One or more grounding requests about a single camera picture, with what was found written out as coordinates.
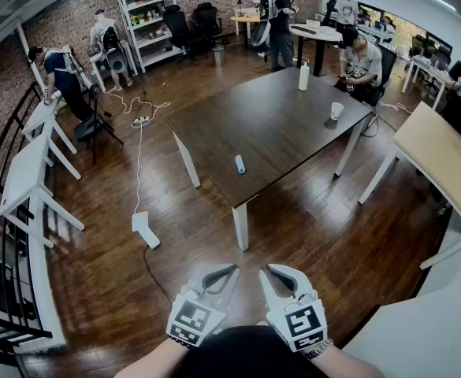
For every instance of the light wooden desk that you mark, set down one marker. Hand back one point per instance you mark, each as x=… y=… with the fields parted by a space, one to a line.
x=435 y=148

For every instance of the white shelving unit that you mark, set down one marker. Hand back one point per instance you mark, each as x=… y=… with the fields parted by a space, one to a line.
x=151 y=26

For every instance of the person's black shirt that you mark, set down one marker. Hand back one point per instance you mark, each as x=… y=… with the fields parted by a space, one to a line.
x=253 y=353

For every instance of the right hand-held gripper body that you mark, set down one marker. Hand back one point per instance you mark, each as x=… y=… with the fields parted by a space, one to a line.
x=301 y=323

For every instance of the small white side table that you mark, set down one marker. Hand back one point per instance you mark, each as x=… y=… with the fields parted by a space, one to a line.
x=41 y=116

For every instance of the metal wristwatch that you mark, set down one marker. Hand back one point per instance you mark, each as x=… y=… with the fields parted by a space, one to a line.
x=317 y=350

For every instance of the black office chair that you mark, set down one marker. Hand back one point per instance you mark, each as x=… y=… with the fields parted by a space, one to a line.
x=177 y=26
x=206 y=20

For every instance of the round white table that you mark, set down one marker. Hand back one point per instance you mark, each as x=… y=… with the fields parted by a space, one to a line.
x=320 y=35

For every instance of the white office desk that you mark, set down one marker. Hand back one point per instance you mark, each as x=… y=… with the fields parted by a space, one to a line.
x=425 y=71

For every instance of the person's right forearm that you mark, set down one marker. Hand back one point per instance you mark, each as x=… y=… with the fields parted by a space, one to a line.
x=344 y=364

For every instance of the black desk lamp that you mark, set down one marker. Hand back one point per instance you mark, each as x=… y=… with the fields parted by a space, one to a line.
x=240 y=6

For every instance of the metal trash can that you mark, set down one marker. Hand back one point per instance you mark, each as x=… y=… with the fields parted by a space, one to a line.
x=219 y=56

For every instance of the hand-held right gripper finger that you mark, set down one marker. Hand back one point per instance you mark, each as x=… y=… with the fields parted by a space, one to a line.
x=299 y=280
x=268 y=291

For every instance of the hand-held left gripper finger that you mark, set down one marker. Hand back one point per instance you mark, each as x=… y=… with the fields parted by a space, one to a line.
x=216 y=278
x=231 y=287

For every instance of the black computer monitor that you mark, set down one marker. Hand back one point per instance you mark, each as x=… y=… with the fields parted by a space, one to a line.
x=439 y=43

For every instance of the white paper cup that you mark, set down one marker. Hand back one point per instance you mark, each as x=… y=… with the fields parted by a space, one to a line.
x=337 y=110

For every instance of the white power strip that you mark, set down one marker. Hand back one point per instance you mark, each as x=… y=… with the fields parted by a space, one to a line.
x=141 y=121

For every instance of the white plastic bottle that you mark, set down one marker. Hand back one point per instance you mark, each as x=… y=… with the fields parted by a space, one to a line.
x=303 y=78

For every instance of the round yellow table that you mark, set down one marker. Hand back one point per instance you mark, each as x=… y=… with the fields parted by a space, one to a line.
x=244 y=19

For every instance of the large white side table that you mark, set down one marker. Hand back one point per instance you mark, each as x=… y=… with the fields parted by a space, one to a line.
x=23 y=175

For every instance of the white counter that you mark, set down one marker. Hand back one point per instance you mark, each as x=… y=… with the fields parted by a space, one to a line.
x=423 y=337

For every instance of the dark table with white legs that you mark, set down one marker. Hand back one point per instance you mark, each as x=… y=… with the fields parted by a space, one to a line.
x=269 y=132

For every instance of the person's left forearm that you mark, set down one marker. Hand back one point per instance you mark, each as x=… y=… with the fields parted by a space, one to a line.
x=155 y=360

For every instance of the white work table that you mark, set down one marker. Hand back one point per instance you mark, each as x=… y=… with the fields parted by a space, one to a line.
x=100 y=63

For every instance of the black folding chair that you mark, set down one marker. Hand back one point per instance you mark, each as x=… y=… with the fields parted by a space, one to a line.
x=90 y=126

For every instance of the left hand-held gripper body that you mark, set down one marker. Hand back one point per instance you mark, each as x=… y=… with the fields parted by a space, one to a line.
x=192 y=321

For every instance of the white floor box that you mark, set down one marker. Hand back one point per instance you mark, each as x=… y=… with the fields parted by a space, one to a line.
x=143 y=227

